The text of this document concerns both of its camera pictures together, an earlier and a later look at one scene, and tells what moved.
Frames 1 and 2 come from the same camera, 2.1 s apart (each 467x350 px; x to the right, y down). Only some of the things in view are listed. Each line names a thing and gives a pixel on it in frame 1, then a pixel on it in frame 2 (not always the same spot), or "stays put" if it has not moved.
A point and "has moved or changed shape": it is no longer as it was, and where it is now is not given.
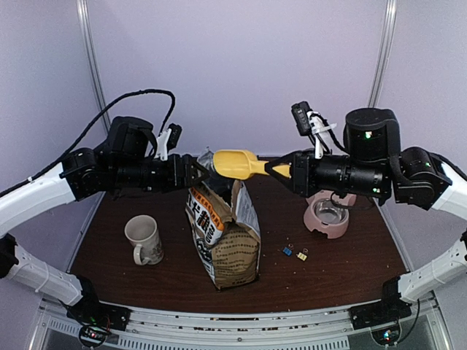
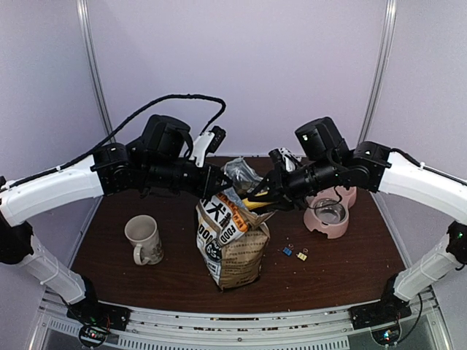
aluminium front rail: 317,329 stays put
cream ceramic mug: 142,232 stays put
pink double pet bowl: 328,213 stays put
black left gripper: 184,180 -> 206,187
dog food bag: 224,227 has moved or changed shape
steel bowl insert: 327,212 stays put
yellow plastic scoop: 241,165 -> 251,205
